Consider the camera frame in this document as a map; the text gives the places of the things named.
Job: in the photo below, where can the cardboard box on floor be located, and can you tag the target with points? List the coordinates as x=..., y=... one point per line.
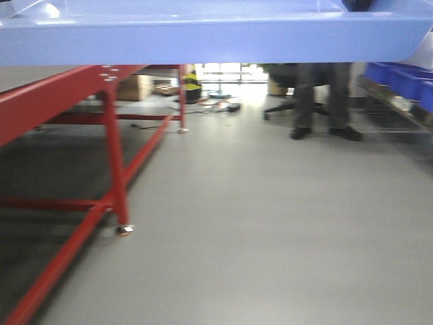
x=135, y=88

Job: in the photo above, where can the blue plastic tray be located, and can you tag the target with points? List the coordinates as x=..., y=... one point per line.
x=42, y=33

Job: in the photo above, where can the blue bins on side shelf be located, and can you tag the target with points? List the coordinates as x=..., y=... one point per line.
x=410, y=82

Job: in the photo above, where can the red metal table frame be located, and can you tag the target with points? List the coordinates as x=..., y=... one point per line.
x=84, y=95

